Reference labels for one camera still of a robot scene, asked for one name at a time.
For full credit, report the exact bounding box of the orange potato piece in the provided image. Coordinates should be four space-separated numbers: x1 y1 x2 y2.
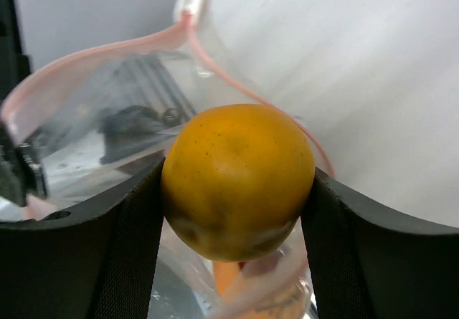
212 261 250 300

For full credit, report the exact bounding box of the clear zip top bag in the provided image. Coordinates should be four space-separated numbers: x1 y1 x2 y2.
0 0 336 319

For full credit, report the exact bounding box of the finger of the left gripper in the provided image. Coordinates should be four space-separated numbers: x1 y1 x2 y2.
1 121 48 208

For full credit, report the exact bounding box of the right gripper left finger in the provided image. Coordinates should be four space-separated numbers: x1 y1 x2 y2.
1 162 163 318

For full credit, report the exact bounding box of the yellow lemon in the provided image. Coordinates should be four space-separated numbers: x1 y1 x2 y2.
161 104 316 262

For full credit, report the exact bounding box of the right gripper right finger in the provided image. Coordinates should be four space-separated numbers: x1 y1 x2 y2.
301 171 458 318

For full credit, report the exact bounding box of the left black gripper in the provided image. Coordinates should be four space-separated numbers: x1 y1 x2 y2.
0 0 31 100

